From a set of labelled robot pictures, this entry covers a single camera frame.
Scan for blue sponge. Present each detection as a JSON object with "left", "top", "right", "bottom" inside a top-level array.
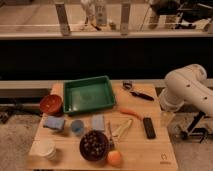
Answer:
[{"left": 43, "top": 116, "right": 65, "bottom": 131}]

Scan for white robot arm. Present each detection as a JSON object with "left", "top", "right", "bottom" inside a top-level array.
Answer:
[{"left": 159, "top": 64, "right": 213, "bottom": 117}]

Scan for red bowl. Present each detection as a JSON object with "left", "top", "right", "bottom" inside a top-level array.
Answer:
[{"left": 39, "top": 94, "right": 62, "bottom": 115}]

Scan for dark bowl with nuts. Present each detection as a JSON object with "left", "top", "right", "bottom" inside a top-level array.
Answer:
[{"left": 79, "top": 130, "right": 109, "bottom": 162}]

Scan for green plastic tray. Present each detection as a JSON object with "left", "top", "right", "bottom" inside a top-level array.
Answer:
[{"left": 63, "top": 76, "right": 116, "bottom": 115}]

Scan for orange carrot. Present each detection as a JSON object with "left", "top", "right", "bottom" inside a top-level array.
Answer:
[{"left": 119, "top": 108, "right": 141, "bottom": 120}]

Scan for yellow tongs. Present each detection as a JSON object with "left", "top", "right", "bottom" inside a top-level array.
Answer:
[{"left": 112, "top": 119, "right": 133, "bottom": 140}]

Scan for blue cup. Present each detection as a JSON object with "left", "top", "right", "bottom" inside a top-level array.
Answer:
[{"left": 70, "top": 120, "right": 84, "bottom": 136}]

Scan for black remote control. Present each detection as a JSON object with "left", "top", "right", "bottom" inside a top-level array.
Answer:
[{"left": 143, "top": 117, "right": 156, "bottom": 139}]

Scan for orange fruit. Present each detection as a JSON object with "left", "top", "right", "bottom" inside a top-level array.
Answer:
[{"left": 107, "top": 150, "right": 122, "bottom": 166}]

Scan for black handled peeler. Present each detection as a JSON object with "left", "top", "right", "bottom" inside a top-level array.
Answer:
[{"left": 122, "top": 81, "right": 154, "bottom": 101}]

